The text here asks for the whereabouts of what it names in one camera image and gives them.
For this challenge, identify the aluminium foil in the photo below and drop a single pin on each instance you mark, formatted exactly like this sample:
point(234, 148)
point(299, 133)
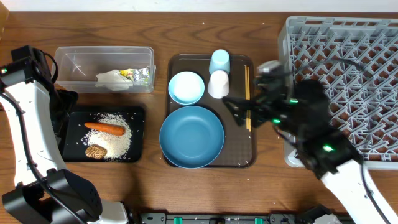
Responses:
point(141, 75)

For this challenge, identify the brown serving tray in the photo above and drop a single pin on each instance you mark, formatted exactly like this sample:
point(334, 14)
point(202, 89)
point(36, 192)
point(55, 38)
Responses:
point(240, 147)

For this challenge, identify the black plastic tray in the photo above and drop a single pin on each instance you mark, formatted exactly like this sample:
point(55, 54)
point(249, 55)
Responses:
point(73, 151)

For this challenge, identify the pink cup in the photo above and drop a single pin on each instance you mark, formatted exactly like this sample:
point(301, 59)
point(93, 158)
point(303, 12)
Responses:
point(218, 86)

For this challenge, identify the brown mushroom food scrap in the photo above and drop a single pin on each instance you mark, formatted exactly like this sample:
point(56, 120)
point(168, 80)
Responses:
point(95, 152)

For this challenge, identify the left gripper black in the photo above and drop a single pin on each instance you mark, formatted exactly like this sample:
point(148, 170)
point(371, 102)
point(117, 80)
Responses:
point(71, 98)

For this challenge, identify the orange carrot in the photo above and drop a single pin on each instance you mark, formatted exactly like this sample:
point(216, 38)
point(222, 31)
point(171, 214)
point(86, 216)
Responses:
point(107, 128)

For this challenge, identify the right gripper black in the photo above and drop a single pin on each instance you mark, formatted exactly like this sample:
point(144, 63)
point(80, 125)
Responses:
point(256, 106)

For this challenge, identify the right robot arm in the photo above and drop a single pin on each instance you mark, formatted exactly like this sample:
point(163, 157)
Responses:
point(322, 148)

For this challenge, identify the dark blue plate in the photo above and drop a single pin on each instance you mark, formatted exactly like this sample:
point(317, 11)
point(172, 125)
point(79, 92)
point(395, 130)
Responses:
point(191, 137)

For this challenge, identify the white tissue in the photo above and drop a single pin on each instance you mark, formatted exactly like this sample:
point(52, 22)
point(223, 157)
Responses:
point(113, 80)

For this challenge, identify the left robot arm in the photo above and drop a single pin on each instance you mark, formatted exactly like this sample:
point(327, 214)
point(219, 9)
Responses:
point(45, 190)

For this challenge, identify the pile of white rice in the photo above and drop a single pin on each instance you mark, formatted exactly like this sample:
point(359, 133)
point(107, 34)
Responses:
point(117, 147)

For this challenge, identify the light blue bowl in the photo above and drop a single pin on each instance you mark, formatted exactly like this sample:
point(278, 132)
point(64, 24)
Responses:
point(186, 88)

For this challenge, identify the grey dishwasher rack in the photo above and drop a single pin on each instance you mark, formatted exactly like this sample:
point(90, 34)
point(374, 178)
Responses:
point(356, 61)

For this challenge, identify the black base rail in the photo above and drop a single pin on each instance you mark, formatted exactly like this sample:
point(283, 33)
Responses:
point(277, 218)

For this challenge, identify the light blue cup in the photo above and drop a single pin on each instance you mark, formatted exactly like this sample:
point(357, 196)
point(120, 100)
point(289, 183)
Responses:
point(220, 60)

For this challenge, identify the clear plastic container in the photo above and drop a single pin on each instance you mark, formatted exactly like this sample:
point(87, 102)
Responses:
point(78, 66)

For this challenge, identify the green pandan cake wrapper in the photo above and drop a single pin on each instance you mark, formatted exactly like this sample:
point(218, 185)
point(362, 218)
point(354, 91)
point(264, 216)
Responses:
point(128, 73)

